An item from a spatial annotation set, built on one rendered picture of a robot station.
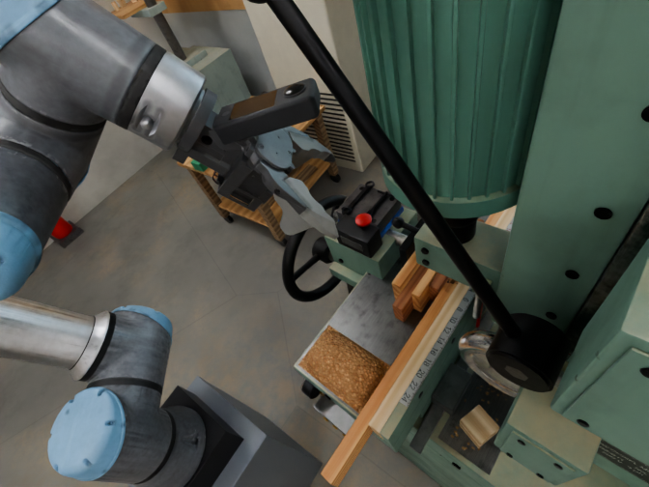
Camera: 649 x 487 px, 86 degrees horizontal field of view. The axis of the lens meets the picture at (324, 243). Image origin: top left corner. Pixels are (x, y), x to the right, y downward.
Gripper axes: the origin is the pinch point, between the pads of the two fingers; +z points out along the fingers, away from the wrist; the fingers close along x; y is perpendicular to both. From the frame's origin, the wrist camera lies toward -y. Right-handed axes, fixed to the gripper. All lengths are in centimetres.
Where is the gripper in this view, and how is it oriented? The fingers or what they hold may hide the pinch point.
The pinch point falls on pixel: (340, 192)
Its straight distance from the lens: 47.3
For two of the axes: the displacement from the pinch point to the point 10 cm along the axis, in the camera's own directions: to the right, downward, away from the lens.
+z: 7.7, 4.0, 5.0
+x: 0.1, 7.8, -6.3
